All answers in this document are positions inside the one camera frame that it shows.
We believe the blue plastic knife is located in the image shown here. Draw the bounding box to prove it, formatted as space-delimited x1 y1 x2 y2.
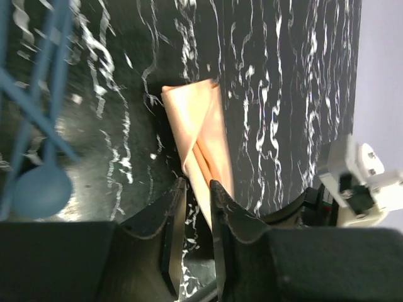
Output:
1 1 64 220

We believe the blue plastic fork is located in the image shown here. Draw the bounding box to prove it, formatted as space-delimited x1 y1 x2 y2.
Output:
1 67 79 161

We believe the black marble pattern mat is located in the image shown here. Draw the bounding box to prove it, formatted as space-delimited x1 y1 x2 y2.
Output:
0 0 363 302

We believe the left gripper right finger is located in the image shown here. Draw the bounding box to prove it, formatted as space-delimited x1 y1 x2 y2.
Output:
210 181 272 301

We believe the peach cloth napkin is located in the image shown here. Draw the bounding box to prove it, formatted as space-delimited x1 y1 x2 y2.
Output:
161 79 234 228

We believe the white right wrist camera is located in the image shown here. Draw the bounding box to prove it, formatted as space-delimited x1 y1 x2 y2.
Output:
317 135 402 227

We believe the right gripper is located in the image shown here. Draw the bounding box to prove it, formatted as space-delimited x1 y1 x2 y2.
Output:
261 185 339 228

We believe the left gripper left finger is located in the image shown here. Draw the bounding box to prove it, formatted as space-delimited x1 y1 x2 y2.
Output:
120 177 186 298

